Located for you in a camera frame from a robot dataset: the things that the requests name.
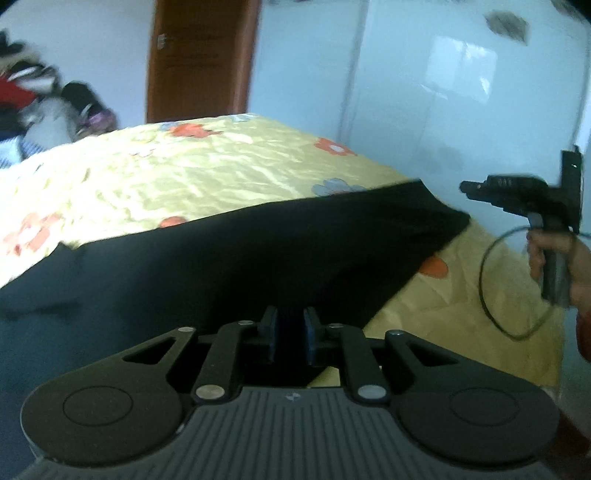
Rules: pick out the black pants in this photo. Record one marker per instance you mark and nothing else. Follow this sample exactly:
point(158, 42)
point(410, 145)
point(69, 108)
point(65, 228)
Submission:
point(344, 256)

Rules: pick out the brown wooden door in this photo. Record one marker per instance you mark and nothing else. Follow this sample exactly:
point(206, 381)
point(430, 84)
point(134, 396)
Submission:
point(200, 58)

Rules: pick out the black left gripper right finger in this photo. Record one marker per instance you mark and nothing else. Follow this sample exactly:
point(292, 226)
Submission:
point(456, 409)

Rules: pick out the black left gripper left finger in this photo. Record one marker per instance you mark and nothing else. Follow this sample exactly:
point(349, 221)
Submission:
point(130, 404)

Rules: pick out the white wardrobe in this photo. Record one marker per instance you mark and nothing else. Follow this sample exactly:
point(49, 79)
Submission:
point(443, 91)

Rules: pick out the person's right hand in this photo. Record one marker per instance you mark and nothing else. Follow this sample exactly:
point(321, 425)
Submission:
point(579, 263)

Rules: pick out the black and purple bag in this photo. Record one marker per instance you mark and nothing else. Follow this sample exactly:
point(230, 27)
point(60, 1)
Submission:
point(93, 117)

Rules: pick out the pile of clothes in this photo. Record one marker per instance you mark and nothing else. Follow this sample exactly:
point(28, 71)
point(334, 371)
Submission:
point(34, 116)

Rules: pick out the yellow floral bed quilt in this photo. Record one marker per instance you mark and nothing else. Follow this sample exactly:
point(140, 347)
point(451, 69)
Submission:
point(475, 297)

